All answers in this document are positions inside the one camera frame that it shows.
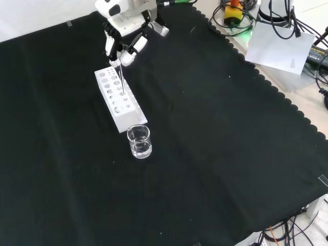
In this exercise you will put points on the black bench cloth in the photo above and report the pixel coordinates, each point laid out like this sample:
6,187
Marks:
153,143

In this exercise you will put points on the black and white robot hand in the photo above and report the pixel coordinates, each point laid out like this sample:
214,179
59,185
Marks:
125,38

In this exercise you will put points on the pale white board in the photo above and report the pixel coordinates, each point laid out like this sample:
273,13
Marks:
280,48

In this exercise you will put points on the yellow stop button box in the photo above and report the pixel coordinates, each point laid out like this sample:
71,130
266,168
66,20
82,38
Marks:
233,15

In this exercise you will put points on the black power adapter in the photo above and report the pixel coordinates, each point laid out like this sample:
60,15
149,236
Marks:
317,57

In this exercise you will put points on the clear glass rod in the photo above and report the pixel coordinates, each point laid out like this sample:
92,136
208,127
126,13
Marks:
121,79

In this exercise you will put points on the small clear glass beaker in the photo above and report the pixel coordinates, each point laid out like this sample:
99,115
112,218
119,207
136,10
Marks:
139,143

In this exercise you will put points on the clear tape strip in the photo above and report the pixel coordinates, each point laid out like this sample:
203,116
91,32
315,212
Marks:
69,23

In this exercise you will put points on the white test tube rack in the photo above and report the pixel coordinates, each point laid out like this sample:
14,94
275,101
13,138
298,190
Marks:
116,98

